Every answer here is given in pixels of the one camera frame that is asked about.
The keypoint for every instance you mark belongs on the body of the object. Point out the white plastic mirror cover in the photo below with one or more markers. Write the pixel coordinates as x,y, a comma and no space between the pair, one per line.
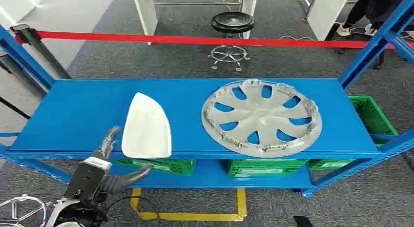
147,128

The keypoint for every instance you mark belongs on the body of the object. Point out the white table frame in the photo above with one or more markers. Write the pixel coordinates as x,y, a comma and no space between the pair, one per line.
145,15

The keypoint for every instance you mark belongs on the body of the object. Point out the blue metal shelf rack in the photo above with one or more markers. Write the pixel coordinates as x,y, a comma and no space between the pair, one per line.
81,115

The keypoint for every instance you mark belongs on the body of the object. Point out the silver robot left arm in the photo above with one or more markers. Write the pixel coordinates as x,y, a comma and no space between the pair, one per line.
60,207

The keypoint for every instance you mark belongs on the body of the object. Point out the black stanchion post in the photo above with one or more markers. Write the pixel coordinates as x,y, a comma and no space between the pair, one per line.
42,49

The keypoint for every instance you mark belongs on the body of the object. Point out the dark metal bar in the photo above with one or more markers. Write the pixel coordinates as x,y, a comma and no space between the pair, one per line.
22,75

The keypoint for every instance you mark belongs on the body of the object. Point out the white panel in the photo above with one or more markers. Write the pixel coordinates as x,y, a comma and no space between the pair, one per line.
326,15

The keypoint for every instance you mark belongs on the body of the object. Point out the person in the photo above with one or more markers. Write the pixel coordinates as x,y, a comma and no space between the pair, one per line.
372,5

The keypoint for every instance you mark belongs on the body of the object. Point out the small black object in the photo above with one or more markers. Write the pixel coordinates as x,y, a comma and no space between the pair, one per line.
302,221

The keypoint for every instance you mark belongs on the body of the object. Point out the black round stool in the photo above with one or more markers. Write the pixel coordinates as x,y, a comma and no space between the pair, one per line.
232,22

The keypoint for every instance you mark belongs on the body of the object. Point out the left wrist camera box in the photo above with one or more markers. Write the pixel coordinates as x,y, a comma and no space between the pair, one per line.
85,180

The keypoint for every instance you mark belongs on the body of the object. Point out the black chair base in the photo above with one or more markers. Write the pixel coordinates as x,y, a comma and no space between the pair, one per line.
379,60

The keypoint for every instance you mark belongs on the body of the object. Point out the green plastic crate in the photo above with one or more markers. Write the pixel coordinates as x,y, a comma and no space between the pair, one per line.
161,165
265,167
372,115

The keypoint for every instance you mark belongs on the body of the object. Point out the red barrier tape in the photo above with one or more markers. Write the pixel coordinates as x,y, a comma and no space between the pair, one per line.
194,40

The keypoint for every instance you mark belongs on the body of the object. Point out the chrome wheel-shaped base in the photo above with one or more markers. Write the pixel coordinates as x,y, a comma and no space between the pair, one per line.
14,212

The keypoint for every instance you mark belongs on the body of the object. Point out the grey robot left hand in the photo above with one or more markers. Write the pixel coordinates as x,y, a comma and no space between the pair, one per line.
124,182

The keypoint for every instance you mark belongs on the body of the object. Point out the silver plastic hubcap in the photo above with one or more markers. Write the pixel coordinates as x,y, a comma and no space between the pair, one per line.
262,118

